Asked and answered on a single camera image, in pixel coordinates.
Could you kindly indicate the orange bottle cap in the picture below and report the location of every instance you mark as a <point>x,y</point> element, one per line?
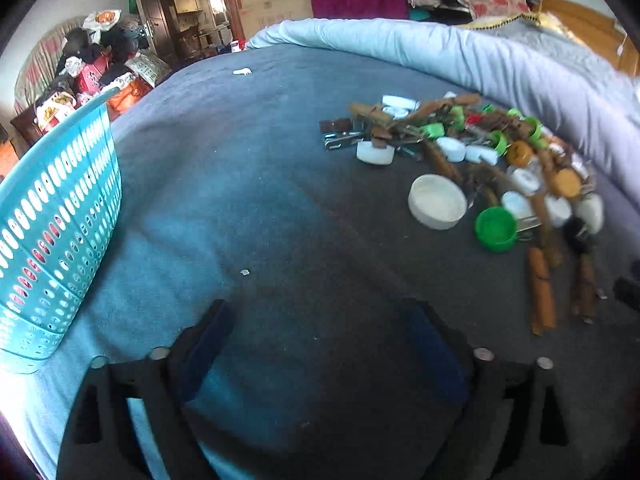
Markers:
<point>566,183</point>
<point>519,153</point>

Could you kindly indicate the white paper scrap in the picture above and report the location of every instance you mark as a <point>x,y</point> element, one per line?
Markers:
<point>243,71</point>

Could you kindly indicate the white perforated basket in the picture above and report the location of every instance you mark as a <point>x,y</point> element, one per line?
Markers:
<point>150,67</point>

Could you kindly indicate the large green bottle cap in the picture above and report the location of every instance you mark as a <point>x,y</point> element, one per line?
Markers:
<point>495,230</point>

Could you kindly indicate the grey blue bed blanket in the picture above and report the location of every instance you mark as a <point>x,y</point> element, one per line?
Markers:
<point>250,185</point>

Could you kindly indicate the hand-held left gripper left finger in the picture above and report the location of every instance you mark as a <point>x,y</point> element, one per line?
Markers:
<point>207,345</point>

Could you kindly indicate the light blue rolled quilt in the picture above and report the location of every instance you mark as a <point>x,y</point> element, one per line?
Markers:
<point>450,55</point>

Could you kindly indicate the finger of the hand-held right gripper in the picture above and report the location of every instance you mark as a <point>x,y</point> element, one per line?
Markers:
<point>629,291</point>

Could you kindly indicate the orange wooden headboard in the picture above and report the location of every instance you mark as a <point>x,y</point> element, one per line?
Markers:
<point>585,30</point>

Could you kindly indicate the silver metal clip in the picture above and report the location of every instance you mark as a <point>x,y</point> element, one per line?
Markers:
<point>342,140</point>

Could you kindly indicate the black bottle cap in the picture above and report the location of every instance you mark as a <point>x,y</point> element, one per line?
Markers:
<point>578,235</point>

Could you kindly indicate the striped armchair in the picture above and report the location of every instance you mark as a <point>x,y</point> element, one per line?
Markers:
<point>37,65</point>

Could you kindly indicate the pile of bags and clothes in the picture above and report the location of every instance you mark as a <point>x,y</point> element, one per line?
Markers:
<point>100,70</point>

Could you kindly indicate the dark wooden door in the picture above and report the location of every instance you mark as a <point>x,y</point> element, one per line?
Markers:
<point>152,10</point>

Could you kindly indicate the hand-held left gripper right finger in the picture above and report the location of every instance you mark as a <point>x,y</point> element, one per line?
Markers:
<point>435,355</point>

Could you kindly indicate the red bottle cap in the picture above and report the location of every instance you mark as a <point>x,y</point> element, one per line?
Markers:
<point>473,120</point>

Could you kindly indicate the wide white plastic lid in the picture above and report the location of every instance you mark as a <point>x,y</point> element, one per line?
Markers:
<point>437,202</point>

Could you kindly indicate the cardboard box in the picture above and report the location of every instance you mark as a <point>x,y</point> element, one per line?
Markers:
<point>272,2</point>

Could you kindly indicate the teal perforated plastic basket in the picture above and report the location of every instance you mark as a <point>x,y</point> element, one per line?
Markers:
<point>60,220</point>

